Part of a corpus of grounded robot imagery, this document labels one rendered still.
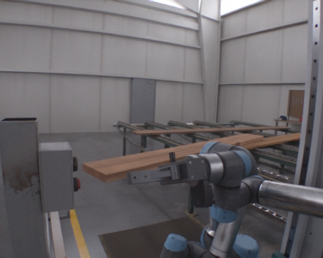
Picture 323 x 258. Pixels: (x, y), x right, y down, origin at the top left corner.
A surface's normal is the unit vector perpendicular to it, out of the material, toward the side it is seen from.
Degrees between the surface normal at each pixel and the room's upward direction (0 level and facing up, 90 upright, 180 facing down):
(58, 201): 90
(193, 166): 68
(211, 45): 90
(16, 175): 90
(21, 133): 90
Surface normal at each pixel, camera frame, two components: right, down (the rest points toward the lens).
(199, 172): 0.44, -0.25
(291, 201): -0.79, -0.04
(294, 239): -0.96, 0.00
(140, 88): 0.47, 0.14
